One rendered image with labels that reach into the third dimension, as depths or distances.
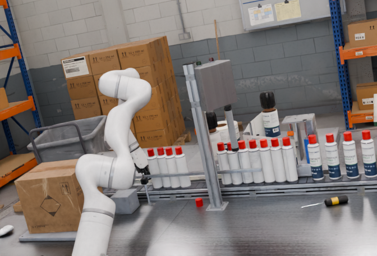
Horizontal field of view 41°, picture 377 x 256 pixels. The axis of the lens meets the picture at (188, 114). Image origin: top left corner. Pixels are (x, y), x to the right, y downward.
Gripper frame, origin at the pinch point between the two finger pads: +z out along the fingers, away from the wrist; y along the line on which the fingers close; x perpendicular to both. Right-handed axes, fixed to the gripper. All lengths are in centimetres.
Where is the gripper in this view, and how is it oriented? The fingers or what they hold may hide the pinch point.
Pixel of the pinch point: (147, 176)
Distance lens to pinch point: 259.1
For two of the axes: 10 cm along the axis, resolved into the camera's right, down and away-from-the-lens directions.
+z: 4.9, 8.7, 0.7
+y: 3.4, -2.7, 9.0
